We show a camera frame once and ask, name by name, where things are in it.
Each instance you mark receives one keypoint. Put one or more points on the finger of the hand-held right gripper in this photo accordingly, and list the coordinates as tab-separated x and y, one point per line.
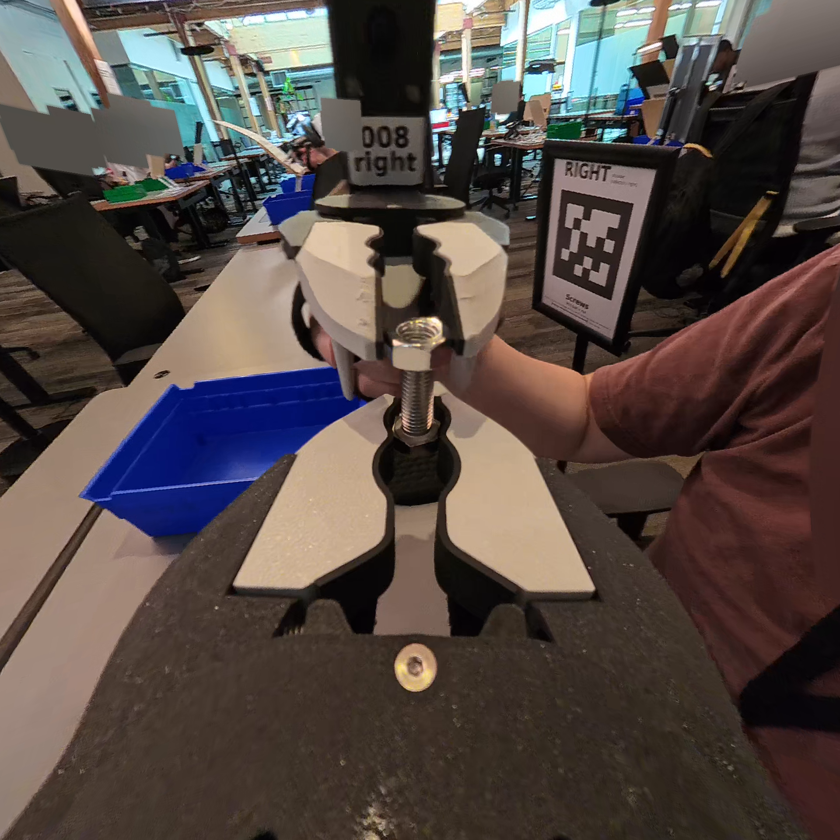
341	282
476	282

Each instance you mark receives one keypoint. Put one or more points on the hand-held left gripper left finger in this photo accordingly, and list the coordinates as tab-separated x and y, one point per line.
321	512

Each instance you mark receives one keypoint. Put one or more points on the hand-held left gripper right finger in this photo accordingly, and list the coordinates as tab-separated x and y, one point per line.
518	512

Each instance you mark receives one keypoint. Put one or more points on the silver hex nut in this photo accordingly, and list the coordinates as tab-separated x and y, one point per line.
403	436

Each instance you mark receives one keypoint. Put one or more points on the silver hex bolt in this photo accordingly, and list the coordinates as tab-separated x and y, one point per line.
417	394

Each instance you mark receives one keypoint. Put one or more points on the blue plastic bin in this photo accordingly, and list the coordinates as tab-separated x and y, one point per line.
164	512
184	172
285	208

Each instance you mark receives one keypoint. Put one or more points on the person's right forearm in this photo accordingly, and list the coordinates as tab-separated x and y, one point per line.
525	400

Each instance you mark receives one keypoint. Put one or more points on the person's right hand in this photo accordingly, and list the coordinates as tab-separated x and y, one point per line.
377	384

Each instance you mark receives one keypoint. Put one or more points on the black wrist rest pad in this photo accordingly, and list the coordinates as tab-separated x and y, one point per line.
417	479

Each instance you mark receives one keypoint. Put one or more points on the black office chair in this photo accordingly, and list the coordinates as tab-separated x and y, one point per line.
85	275
466	144

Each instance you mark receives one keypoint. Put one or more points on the black framed marker sign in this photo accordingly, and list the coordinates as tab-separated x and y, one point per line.
643	275

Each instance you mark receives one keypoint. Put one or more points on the green plastic bin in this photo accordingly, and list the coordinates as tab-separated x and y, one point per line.
124	193
564	130

